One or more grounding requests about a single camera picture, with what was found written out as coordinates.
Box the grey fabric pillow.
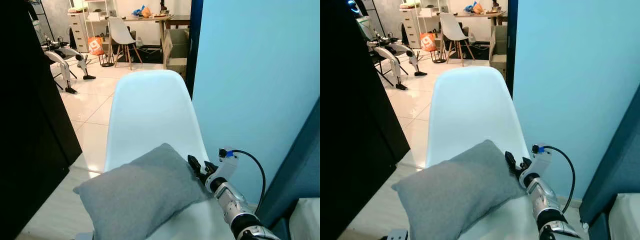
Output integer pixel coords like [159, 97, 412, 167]
[73, 143, 214, 240]
[391, 139, 529, 240]

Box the large white plastic chair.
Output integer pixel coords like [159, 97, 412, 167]
[103, 69, 237, 240]
[424, 66, 557, 240]

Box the small white wooden-legged chair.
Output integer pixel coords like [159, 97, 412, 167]
[107, 16, 144, 70]
[438, 12, 476, 67]

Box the dark teal furniture panel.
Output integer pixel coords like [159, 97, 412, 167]
[578, 85, 640, 240]
[254, 97, 321, 240]

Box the white mattress corner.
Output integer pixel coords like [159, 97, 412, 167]
[607, 192, 640, 240]
[288, 197, 321, 240]

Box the cardboard box stack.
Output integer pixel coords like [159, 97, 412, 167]
[162, 28, 190, 79]
[489, 25, 509, 79]

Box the dark brown table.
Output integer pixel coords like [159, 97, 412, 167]
[164, 14, 192, 30]

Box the orange shopping bag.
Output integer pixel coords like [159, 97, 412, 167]
[419, 32, 438, 53]
[88, 36, 106, 56]

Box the light wooden desk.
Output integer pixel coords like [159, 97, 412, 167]
[119, 14, 174, 53]
[450, 10, 507, 47]

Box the black cabinet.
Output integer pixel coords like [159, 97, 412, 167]
[320, 0, 411, 240]
[0, 0, 84, 240]

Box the white quadruped robot dog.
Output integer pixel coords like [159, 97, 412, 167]
[42, 34, 97, 95]
[366, 29, 429, 91]

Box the white drawer unit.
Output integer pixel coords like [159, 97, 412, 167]
[399, 7, 422, 50]
[67, 11, 90, 54]

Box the white shelf rack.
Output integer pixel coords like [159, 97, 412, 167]
[84, 0, 119, 25]
[416, 0, 449, 21]

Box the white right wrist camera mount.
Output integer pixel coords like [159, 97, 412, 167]
[520, 144, 553, 187]
[205, 147, 240, 189]

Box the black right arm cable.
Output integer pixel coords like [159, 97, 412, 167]
[230, 149, 267, 212]
[542, 145, 577, 202]

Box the dark blue door frame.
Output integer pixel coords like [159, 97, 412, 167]
[184, 0, 205, 99]
[505, 0, 520, 99]

